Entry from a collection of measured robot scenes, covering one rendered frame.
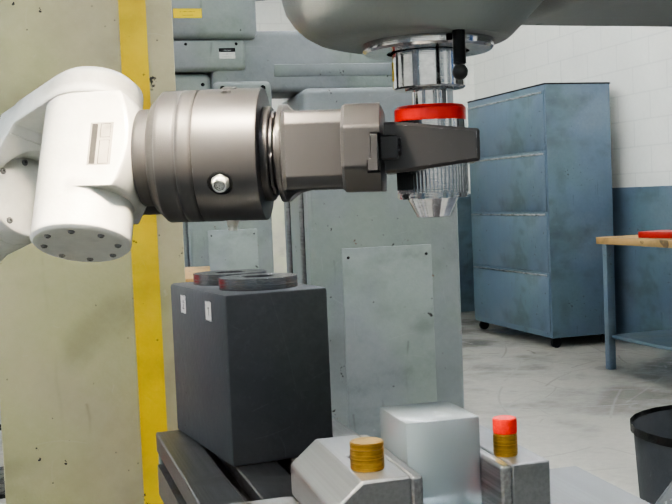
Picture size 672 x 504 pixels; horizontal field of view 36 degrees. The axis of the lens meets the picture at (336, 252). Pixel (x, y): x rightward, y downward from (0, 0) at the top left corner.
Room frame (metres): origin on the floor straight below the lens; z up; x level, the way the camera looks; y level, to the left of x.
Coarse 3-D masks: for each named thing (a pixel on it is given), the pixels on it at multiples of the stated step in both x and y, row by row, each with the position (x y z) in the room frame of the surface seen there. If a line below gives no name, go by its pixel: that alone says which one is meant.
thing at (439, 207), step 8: (408, 200) 0.68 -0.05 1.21; (416, 200) 0.67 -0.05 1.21; (424, 200) 0.66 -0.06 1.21; (432, 200) 0.66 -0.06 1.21; (440, 200) 0.66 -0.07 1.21; (448, 200) 0.67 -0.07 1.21; (456, 200) 0.67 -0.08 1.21; (416, 208) 0.67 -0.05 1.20; (424, 208) 0.67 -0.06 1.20; (432, 208) 0.67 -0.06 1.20; (440, 208) 0.67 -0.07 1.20; (448, 208) 0.67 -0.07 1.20; (424, 216) 0.67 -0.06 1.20; (432, 216) 0.67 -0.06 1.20; (440, 216) 0.67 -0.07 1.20
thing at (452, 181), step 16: (400, 176) 0.67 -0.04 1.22; (416, 176) 0.66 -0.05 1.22; (432, 176) 0.66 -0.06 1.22; (448, 176) 0.66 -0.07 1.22; (464, 176) 0.67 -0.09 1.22; (400, 192) 0.67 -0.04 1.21; (416, 192) 0.66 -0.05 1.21; (432, 192) 0.66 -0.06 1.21; (448, 192) 0.66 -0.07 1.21; (464, 192) 0.67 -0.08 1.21
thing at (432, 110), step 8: (416, 104) 0.66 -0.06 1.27; (424, 104) 0.66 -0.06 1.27; (432, 104) 0.66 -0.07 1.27; (440, 104) 0.66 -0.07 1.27; (448, 104) 0.66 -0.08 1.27; (456, 104) 0.66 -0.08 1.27; (400, 112) 0.67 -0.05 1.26; (408, 112) 0.66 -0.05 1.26; (416, 112) 0.66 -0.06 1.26; (424, 112) 0.66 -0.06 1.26; (432, 112) 0.66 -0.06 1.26; (440, 112) 0.66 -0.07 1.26; (448, 112) 0.66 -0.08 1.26; (456, 112) 0.66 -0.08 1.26; (464, 112) 0.67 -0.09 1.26; (400, 120) 0.67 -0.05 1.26; (408, 120) 0.66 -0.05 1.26
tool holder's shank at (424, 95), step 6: (408, 90) 0.67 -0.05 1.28; (414, 90) 0.67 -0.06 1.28; (420, 90) 0.67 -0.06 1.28; (426, 90) 0.67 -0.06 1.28; (432, 90) 0.67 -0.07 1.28; (438, 90) 0.67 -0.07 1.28; (444, 90) 0.67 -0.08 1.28; (450, 90) 0.68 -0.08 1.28; (414, 96) 0.67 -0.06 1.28; (420, 96) 0.67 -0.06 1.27; (426, 96) 0.67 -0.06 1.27; (432, 96) 0.67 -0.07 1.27; (438, 96) 0.67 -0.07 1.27; (444, 96) 0.67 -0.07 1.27; (414, 102) 0.67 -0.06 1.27; (420, 102) 0.67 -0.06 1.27; (426, 102) 0.67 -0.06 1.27; (432, 102) 0.67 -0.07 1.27; (438, 102) 0.67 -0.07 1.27; (444, 102) 0.67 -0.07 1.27
